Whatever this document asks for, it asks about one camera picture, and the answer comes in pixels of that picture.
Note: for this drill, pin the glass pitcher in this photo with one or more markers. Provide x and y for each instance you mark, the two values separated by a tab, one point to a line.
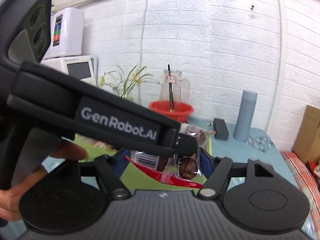
178	87

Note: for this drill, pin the small black box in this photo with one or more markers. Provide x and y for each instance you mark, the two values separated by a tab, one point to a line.
221	128

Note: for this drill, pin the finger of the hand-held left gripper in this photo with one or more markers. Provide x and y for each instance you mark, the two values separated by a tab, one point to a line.
187	145

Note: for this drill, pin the black straw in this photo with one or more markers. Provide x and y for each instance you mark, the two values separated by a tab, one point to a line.
171	87

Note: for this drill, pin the brown cardboard box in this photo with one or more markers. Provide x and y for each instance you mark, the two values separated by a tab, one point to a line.
308	135

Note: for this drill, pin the teal tablecloth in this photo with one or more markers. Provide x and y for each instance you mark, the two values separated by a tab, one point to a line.
240	160

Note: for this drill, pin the pill blister pack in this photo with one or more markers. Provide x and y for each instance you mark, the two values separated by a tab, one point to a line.
260	143

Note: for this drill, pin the red-edged chocolate cookie packet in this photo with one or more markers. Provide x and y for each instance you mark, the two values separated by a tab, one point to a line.
186	167

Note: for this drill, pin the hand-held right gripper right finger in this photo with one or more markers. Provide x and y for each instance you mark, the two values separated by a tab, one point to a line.
207	163

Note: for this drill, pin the printed fabric pouch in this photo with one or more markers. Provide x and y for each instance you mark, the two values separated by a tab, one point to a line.
315	168

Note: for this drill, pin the green cardboard box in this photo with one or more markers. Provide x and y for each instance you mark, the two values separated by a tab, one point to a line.
140	180

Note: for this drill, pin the red plastic basket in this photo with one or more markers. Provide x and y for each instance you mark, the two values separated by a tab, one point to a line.
160	110

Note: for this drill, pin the grey thermos bottle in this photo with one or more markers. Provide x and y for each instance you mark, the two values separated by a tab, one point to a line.
245	115

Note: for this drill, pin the person's left hand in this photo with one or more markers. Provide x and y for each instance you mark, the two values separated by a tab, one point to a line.
72	152

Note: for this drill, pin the yellow flower plant in vase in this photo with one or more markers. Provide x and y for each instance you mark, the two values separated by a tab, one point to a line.
132	82

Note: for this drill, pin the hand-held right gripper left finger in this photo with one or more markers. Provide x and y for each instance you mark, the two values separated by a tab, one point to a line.
122	161

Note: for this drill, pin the white water purifier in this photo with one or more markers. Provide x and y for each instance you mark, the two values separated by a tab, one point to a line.
70	30

